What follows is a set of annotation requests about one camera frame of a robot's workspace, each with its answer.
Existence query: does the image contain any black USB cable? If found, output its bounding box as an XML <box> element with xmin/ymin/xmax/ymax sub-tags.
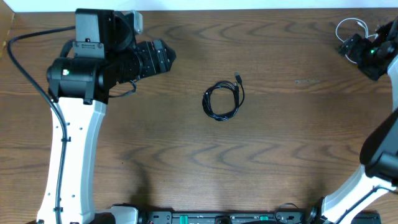
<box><xmin>201</xmin><ymin>72</ymin><xmax>246</xmax><ymax>122</ymax></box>

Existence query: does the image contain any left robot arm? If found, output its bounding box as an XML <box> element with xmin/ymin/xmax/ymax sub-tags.
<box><xmin>36</xmin><ymin>9</ymin><xmax>176</xmax><ymax>223</ymax></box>

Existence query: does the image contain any white cable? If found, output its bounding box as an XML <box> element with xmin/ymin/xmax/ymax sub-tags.
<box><xmin>335</xmin><ymin>17</ymin><xmax>379</xmax><ymax>65</ymax></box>

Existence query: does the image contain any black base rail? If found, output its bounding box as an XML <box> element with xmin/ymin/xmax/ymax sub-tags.
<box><xmin>111</xmin><ymin>203</ymin><xmax>382</xmax><ymax>224</ymax></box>

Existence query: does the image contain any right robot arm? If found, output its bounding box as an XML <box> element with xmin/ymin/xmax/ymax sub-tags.
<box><xmin>304</xmin><ymin>20</ymin><xmax>397</xmax><ymax>223</ymax></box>

